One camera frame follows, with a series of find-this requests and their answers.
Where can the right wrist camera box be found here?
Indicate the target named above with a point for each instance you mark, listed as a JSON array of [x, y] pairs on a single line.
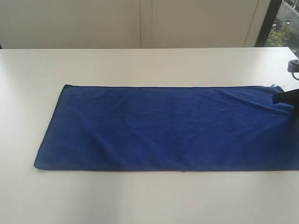
[[293, 67]]

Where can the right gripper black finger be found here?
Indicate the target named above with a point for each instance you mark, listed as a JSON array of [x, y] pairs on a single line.
[[288, 97]]

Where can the black window frame post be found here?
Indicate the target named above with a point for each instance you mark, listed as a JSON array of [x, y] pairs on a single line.
[[268, 22]]

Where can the blue microfibre towel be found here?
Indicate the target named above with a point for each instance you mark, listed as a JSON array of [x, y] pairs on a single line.
[[138, 129]]

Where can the green tree outside window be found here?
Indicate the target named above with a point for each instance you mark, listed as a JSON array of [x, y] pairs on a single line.
[[279, 35]]

